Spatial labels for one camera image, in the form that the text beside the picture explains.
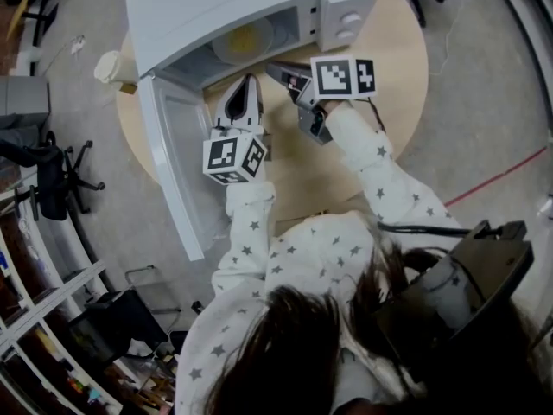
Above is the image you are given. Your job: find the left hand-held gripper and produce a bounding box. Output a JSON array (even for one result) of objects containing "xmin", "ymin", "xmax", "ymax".
[{"xmin": 202, "ymin": 73, "xmax": 273, "ymax": 187}]

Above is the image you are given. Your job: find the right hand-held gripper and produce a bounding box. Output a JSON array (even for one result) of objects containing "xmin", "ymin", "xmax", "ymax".
[{"xmin": 264, "ymin": 56, "xmax": 377, "ymax": 146}]

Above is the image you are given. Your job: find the white plate with yellow food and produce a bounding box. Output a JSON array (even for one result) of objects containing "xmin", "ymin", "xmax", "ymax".
[{"xmin": 211, "ymin": 15, "xmax": 276, "ymax": 67}]

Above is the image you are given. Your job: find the white microwave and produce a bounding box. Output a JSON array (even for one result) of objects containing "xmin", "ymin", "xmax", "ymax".
[{"xmin": 124, "ymin": 0, "xmax": 379, "ymax": 262}]

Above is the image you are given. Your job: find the person's right forearm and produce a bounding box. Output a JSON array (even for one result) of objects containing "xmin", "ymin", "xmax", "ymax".
[{"xmin": 321, "ymin": 99, "xmax": 466, "ymax": 233}]

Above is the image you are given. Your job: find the person's left forearm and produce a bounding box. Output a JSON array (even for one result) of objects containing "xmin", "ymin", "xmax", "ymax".
[{"xmin": 211, "ymin": 180, "xmax": 277, "ymax": 293}]

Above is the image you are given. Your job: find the white paper cup with lid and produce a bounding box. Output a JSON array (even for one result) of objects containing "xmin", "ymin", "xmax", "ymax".
[{"xmin": 93, "ymin": 49, "xmax": 133, "ymax": 87}]

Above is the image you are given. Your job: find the person's star-patterned white top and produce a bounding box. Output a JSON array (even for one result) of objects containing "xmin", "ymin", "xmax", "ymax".
[{"xmin": 172, "ymin": 209, "xmax": 433, "ymax": 415}]

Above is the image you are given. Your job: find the black office chair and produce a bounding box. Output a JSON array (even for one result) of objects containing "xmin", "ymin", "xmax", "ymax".
[{"xmin": 0, "ymin": 131, "xmax": 106, "ymax": 222}]

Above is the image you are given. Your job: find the grey cabinet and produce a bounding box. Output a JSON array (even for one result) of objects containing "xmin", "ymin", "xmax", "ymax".
[{"xmin": 0, "ymin": 74, "xmax": 52, "ymax": 129}]

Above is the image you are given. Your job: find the black metal stand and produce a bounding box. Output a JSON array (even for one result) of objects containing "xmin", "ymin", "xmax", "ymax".
[{"xmin": 3, "ymin": 0, "xmax": 67, "ymax": 48}]

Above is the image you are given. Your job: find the yellow board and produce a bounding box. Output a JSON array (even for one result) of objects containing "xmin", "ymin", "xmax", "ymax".
[{"xmin": 5, "ymin": 0, "xmax": 34, "ymax": 42}]

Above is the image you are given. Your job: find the black storage bin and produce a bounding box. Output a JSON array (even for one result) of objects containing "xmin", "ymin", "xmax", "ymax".
[{"xmin": 68, "ymin": 290, "xmax": 170, "ymax": 363}]

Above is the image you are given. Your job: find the white shelf rack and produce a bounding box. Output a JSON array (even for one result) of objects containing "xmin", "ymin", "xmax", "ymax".
[{"xmin": 0, "ymin": 188, "xmax": 124, "ymax": 415}]

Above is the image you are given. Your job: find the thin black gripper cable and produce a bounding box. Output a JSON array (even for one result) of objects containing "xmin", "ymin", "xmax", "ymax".
[{"xmin": 368, "ymin": 97, "xmax": 386, "ymax": 132}]

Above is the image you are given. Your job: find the grey metal frame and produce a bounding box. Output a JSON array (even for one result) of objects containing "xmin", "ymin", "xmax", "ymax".
[{"xmin": 124, "ymin": 265, "xmax": 183, "ymax": 320}]

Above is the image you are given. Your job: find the thick black cable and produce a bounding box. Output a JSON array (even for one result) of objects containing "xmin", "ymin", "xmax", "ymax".
[{"xmin": 377, "ymin": 221, "xmax": 473, "ymax": 238}]

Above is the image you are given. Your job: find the white metal rail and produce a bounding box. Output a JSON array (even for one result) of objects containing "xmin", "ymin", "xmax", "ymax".
[{"xmin": 494, "ymin": 0, "xmax": 553, "ymax": 137}]

